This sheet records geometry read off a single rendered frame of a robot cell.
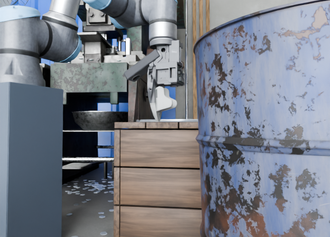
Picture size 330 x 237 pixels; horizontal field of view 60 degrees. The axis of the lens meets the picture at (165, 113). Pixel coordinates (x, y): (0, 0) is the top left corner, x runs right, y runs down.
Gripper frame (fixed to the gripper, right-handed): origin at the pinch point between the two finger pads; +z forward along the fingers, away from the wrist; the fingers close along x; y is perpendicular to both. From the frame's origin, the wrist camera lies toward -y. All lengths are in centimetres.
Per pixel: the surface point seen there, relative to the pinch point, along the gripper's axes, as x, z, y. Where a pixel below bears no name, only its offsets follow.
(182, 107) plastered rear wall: 193, -14, -49
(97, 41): 53, -40, -54
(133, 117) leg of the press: 48, -1, -30
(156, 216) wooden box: 4.5, 28.0, -1.3
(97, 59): 54, -31, -53
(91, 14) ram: 58, -57, -61
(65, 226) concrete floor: 8, 36, -36
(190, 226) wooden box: 6.4, 30.3, 8.0
